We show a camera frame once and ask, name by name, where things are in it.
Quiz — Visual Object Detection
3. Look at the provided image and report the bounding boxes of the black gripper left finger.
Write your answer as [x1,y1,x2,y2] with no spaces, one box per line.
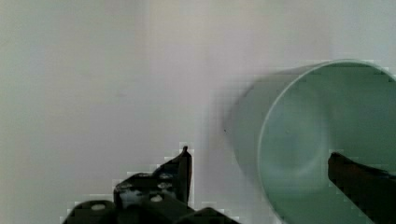
[62,147,239,224]

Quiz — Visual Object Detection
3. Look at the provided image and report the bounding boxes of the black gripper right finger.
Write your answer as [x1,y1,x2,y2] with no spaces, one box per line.
[328,152,396,224]

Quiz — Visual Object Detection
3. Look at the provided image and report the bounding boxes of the green mug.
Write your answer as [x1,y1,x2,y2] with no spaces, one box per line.
[227,60,395,224]

